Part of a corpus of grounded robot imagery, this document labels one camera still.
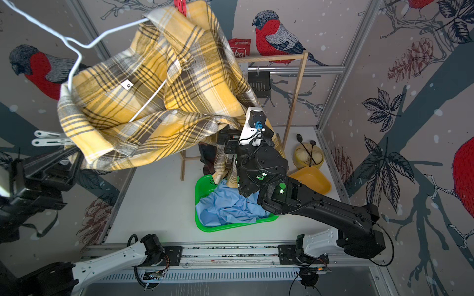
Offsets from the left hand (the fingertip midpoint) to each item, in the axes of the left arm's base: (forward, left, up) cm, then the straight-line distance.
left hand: (81, 141), depth 31 cm
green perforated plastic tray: (+19, -9, -56) cm, 60 cm away
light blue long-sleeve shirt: (+10, -18, -57) cm, 61 cm away
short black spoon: (+49, -69, -59) cm, 103 cm away
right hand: (+18, -27, -11) cm, 35 cm away
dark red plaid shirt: (+21, -14, -34) cm, 42 cm away
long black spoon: (+49, -61, -56) cm, 96 cm away
